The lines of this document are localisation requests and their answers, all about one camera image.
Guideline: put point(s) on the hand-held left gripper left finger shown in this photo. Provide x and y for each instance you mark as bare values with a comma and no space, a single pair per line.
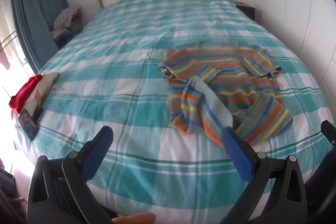
95,153

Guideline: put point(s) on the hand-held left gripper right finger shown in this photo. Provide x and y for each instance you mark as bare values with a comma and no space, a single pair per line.
237,153

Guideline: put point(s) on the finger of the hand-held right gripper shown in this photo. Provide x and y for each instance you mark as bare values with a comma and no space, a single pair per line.
328,132

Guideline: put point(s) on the striped knit sweater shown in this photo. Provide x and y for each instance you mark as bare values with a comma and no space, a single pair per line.
225,87

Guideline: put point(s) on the pile of clothes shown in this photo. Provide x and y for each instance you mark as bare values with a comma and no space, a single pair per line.
68,26

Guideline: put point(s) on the person's left hand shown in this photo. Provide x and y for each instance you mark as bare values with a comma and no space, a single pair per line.
134,218

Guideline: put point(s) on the black phone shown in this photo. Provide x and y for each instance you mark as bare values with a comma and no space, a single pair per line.
28,123

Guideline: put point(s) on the beige cloth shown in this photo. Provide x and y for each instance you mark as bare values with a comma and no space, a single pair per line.
43,92

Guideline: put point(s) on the teal checked bed sheet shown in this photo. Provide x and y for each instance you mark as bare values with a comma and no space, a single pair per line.
126,77

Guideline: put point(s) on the red cloth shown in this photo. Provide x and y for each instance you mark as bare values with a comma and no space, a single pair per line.
25,94

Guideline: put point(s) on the dark nightstand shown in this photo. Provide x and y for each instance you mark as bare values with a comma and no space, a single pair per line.
246,8

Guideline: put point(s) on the blue curtain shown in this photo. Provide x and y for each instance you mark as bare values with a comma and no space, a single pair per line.
36,11

